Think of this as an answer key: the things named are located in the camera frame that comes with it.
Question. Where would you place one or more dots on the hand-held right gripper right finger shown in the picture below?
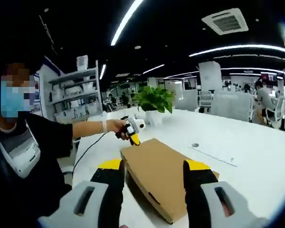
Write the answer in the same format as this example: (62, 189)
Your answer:
(242, 213)

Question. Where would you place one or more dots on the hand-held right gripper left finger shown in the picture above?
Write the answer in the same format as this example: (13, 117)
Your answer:
(61, 213)

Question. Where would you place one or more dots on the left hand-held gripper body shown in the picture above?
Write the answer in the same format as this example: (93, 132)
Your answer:
(137, 123)

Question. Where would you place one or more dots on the brown cardboard shoe box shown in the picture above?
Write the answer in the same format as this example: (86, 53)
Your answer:
(156, 171)

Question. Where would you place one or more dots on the person's left hand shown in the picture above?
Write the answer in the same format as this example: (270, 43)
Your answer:
(115, 126)

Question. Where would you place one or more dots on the person's right hand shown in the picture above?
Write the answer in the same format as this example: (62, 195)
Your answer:
(124, 226)

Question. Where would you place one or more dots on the green potted plant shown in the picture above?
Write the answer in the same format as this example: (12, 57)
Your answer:
(154, 97)

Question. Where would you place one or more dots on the white wristband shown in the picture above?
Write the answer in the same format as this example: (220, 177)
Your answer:
(105, 126)

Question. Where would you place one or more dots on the white partition panel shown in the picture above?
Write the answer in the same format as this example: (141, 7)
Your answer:
(186, 99)
(231, 107)

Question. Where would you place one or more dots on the white power strip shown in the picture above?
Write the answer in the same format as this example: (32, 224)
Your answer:
(213, 155)

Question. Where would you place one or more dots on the white storage shelf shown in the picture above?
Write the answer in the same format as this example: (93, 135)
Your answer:
(73, 95)

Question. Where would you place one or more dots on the white chest-worn device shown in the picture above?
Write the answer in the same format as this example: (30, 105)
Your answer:
(26, 152)

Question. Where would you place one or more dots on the person in black shirt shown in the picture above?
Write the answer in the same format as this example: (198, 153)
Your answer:
(45, 142)

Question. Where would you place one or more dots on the white square column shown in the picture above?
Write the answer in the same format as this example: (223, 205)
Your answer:
(210, 76)

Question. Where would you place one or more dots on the group of white office chairs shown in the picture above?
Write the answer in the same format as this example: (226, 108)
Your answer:
(276, 111)

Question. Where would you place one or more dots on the ceiling air conditioner vent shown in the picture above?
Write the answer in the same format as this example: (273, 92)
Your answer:
(225, 21)

